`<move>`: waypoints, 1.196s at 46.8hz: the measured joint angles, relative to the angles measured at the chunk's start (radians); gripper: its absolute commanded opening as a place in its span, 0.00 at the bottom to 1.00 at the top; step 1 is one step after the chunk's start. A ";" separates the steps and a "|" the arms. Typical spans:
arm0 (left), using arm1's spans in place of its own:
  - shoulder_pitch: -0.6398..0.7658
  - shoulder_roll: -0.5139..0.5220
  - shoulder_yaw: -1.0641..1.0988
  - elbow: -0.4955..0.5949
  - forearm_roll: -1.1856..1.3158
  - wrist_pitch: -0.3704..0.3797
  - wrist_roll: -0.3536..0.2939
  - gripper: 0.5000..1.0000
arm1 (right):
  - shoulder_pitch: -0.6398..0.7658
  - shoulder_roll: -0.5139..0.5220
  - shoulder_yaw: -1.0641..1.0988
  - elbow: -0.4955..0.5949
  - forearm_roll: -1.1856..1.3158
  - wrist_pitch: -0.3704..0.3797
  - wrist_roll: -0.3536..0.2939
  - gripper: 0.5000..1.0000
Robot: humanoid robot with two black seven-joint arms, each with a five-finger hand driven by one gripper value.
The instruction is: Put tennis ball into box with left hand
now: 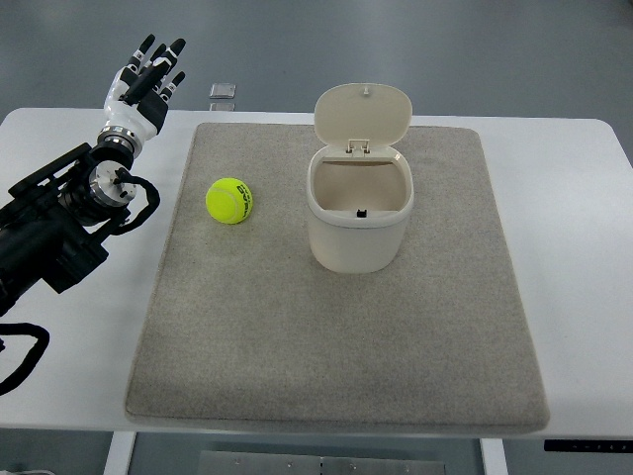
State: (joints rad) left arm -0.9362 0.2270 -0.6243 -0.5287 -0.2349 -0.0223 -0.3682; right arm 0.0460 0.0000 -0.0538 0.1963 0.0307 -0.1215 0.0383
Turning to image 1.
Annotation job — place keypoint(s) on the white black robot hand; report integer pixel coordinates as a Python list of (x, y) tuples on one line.
[(139, 96)]

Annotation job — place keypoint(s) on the yellow tennis ball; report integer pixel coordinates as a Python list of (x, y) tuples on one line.
[(229, 201)]

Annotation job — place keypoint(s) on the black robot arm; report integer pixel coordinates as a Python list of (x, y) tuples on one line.
[(59, 216)]

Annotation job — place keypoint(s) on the clear floor plate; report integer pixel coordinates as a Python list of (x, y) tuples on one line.
[(222, 91)]

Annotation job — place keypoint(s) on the beige bin with lid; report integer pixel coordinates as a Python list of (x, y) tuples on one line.
[(360, 190)]

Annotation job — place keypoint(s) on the grey felt mat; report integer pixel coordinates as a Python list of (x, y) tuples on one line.
[(245, 329)]

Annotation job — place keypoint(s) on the white table leg left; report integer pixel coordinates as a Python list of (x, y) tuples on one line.
[(120, 453)]

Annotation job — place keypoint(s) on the white table leg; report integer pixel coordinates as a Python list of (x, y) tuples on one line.
[(120, 453), (493, 456)]

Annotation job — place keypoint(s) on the white table leg right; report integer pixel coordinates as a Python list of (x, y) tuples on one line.
[(493, 456)]

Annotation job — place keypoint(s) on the black table control panel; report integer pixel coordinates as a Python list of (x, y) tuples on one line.
[(616, 446)]

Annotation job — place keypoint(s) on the metal base plate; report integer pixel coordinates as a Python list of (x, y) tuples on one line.
[(224, 462)]

